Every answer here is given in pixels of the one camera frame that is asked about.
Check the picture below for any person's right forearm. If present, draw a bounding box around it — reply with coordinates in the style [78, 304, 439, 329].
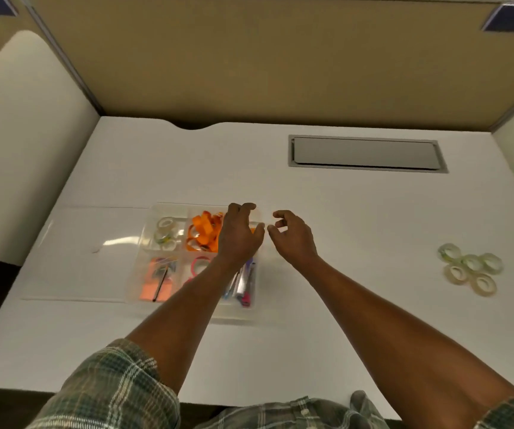
[301, 256, 514, 429]

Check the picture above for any clear plastic lid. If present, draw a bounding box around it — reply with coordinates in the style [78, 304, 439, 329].
[22, 205, 155, 302]

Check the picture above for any person's right hand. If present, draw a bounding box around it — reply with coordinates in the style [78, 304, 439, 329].
[266, 209, 320, 269]

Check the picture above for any green plaid shirt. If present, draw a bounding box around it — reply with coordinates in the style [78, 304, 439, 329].
[26, 338, 514, 429]

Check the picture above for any pink tape roll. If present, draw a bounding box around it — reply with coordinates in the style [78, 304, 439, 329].
[190, 256, 213, 278]

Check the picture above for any orange lanyard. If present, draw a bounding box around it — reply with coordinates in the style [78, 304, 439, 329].
[185, 212, 226, 253]

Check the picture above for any green clear tape roll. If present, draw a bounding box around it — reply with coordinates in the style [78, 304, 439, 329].
[480, 253, 504, 275]
[153, 231, 177, 251]
[461, 254, 485, 274]
[437, 243, 462, 263]

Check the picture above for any person's left forearm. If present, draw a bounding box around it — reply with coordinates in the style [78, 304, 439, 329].
[125, 259, 251, 396]

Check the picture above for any pink sticky note pad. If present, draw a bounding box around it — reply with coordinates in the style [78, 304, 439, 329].
[139, 259, 179, 303]

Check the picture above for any bag of coloured paper clips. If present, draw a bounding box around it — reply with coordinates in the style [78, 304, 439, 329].
[151, 257, 178, 278]

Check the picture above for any white desk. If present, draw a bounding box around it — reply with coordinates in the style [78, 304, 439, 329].
[0, 116, 514, 421]

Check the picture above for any dark pencil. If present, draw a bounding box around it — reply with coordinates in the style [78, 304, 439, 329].
[153, 268, 168, 303]

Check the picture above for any person's left hand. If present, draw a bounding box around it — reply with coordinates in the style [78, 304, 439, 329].
[216, 202, 266, 269]

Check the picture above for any grey cable tray cover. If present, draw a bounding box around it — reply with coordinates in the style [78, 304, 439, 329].
[288, 134, 449, 174]

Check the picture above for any clear plastic organizer box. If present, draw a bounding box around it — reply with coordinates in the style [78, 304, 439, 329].
[125, 202, 266, 320]

